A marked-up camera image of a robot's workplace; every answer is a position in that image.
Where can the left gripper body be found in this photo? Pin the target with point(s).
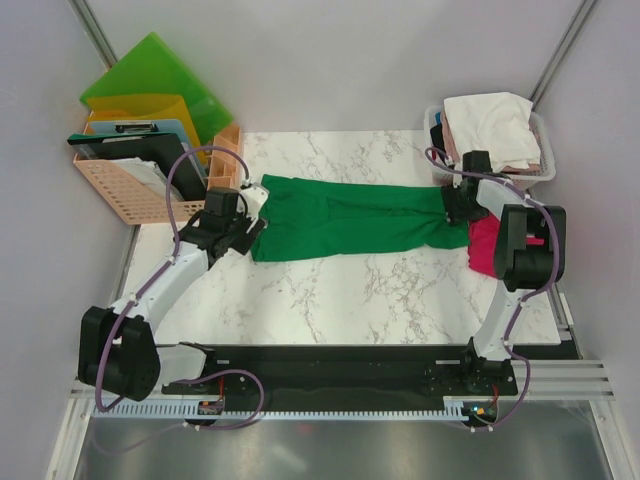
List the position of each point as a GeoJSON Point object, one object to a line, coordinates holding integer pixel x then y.
{"type": "Point", "coordinates": [239, 237]}

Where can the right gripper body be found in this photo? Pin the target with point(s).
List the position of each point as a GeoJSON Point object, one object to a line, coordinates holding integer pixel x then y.
{"type": "Point", "coordinates": [458, 207]}

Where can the green t shirt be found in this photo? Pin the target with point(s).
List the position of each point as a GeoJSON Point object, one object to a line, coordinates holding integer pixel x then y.
{"type": "Point", "coordinates": [309, 219]}

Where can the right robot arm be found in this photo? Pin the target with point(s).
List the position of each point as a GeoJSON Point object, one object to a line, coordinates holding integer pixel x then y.
{"type": "Point", "coordinates": [529, 256]}

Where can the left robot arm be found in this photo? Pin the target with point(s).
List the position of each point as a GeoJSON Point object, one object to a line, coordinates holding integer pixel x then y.
{"type": "Point", "coordinates": [117, 352]}

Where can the red t shirt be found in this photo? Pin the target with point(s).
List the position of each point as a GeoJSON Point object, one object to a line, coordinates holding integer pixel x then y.
{"type": "Point", "coordinates": [483, 236]}

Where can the pink t shirt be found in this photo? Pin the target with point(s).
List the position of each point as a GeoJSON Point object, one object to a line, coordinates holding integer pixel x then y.
{"type": "Point", "coordinates": [510, 143]}

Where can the white laundry basket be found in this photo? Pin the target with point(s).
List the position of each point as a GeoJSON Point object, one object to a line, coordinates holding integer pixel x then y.
{"type": "Point", "coordinates": [544, 171]}

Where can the black t shirt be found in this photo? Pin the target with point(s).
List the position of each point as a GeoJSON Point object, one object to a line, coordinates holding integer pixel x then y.
{"type": "Point", "coordinates": [437, 139]}

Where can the black binder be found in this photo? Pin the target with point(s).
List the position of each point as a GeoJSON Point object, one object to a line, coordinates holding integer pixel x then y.
{"type": "Point", "coordinates": [161, 148]}

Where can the peach file organizer basket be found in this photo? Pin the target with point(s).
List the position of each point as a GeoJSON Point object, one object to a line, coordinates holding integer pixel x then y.
{"type": "Point", "coordinates": [137, 204]}

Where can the blue clipboard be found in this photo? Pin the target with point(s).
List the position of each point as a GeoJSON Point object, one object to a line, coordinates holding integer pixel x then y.
{"type": "Point", "coordinates": [145, 126]}

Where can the yellow plastic folder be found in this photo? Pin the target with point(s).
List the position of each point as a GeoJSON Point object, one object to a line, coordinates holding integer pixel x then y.
{"type": "Point", "coordinates": [141, 106]}

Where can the green plastic folder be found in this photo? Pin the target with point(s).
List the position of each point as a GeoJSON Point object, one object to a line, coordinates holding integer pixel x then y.
{"type": "Point", "coordinates": [151, 67]}

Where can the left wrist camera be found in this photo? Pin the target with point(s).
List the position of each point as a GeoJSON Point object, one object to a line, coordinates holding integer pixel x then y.
{"type": "Point", "coordinates": [253, 197]}

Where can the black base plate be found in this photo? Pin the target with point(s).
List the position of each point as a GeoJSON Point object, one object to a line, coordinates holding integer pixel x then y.
{"type": "Point", "coordinates": [437, 370]}

